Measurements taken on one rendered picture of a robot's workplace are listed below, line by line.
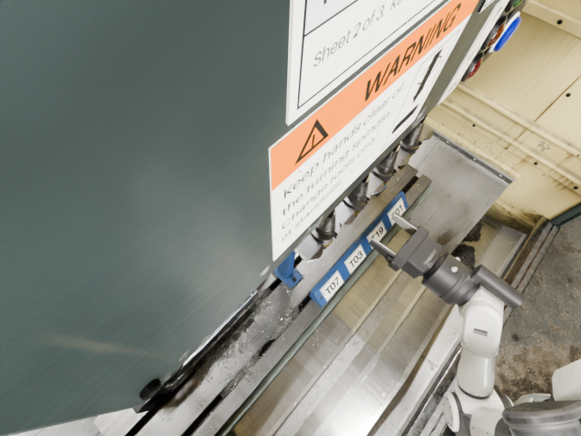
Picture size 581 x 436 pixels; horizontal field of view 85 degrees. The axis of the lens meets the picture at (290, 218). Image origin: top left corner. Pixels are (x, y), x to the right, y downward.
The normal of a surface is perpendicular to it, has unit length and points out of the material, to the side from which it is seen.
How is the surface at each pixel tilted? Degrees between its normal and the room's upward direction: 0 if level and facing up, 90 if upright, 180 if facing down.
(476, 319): 58
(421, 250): 0
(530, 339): 0
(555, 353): 0
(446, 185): 24
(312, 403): 8
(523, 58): 90
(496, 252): 17
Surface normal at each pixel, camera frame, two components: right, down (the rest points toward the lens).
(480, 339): -0.55, 0.32
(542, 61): -0.68, 0.65
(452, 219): -0.24, -0.14
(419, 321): 0.13, -0.53
